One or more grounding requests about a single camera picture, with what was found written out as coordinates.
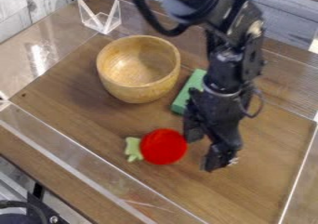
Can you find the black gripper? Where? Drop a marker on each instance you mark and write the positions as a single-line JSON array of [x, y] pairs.
[[212, 116]]

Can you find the red plush strawberry toy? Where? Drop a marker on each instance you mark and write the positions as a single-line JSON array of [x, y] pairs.
[[161, 147]]

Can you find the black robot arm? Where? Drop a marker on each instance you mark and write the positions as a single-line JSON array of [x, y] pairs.
[[234, 35]]

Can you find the green rectangular block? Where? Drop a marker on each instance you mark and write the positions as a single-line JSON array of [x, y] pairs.
[[192, 82]]

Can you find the wooden bowl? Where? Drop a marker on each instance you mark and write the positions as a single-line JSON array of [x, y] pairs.
[[139, 68]]

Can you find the black clamp base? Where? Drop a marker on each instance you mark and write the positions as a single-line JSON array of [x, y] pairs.
[[40, 213]]

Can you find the clear acrylic tray wall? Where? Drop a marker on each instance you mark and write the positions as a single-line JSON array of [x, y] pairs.
[[107, 195]]

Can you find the clear acrylic corner bracket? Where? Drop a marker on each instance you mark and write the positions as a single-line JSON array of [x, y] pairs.
[[100, 22]]

